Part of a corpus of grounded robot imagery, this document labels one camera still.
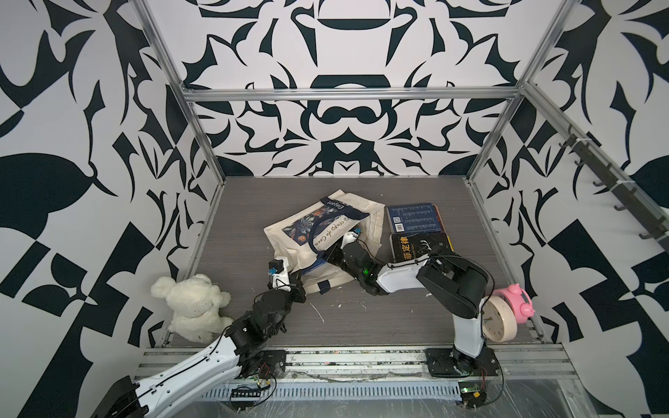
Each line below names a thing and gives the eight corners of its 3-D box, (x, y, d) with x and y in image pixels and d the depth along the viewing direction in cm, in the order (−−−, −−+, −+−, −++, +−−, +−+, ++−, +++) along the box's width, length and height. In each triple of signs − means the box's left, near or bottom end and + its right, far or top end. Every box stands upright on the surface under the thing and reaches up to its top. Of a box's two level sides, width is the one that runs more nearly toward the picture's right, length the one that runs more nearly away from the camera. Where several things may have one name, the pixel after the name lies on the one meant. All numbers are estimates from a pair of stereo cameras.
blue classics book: (391, 236, 104) (393, 229, 100) (387, 210, 112) (388, 203, 109) (441, 236, 104) (445, 229, 100) (433, 210, 112) (437, 203, 109)
